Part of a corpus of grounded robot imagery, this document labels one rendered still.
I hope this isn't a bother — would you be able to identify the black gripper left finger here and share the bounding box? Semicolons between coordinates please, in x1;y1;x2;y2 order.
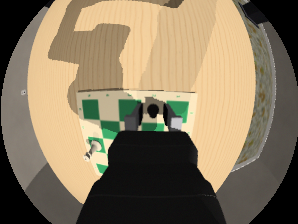
124;103;143;131

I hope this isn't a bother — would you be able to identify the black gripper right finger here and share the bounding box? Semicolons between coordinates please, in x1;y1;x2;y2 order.
163;104;183;131

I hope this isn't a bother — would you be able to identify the green and cream chessboard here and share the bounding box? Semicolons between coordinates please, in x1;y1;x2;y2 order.
76;90;198;176

